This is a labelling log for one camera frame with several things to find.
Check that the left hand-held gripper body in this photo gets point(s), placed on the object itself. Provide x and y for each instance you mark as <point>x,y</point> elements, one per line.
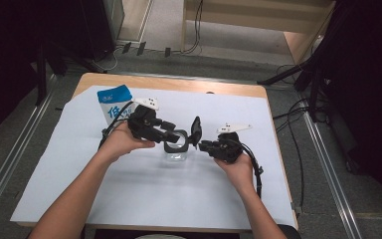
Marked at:
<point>144,124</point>

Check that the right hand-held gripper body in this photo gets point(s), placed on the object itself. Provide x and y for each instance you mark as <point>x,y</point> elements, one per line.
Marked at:
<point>227,147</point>

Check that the clear jar with black lid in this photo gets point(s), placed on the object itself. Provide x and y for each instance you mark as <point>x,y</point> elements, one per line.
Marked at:
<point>175,154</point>

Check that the blue and white milk carton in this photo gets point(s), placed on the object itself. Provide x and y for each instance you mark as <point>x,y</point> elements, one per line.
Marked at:
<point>112,99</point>

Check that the person's right hand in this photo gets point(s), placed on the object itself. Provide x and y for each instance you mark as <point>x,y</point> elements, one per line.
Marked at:
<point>242,172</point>

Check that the person's left hand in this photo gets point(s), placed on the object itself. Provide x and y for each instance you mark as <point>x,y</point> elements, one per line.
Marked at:
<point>119,142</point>

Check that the white paper sheet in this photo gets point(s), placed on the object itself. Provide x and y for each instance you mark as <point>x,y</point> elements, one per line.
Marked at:
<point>179,192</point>

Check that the small black floor block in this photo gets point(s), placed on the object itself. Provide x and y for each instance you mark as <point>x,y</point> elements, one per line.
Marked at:
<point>167,52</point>
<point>126,47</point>
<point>141,48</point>

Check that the black tripod stand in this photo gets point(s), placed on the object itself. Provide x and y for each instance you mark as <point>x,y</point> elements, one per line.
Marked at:
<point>313,79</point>

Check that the grey cabinet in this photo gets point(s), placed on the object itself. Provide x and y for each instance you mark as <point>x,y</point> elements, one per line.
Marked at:
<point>114,16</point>

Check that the black metal stand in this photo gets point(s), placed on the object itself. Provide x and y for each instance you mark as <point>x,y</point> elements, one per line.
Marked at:
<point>41,73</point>

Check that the light wooden shelf unit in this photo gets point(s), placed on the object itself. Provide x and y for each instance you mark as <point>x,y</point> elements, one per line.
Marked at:
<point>245,16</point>

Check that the dark curtain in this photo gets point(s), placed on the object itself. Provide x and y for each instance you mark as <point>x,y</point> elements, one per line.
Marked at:
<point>368,83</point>
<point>6,49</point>

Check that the metal floor rail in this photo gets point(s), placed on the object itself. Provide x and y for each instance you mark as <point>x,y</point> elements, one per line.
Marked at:
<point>331,179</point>
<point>13,159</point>

